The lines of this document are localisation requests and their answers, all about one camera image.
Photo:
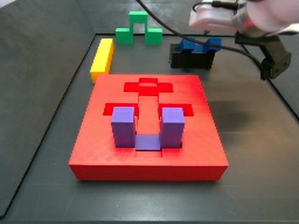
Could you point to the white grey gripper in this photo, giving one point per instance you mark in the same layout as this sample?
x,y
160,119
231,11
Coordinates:
x,y
255,18

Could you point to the blue U-shaped block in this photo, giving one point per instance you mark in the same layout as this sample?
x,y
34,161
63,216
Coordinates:
x,y
190,47

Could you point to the black regrasp stand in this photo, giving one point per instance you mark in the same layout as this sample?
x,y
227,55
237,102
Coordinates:
x,y
190,59

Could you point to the red fixture base block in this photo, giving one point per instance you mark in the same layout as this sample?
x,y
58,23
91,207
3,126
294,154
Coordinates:
x,y
98,160

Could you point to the green arch-shaped block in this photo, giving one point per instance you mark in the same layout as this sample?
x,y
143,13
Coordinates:
x,y
152,34

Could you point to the purple U-shaped block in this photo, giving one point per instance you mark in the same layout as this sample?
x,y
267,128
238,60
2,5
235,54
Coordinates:
x,y
147,142

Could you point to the yellow long bar block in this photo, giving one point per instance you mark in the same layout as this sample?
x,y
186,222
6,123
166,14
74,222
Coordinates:
x,y
103,59

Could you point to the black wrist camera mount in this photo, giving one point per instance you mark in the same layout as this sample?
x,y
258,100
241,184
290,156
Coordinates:
x,y
277,57

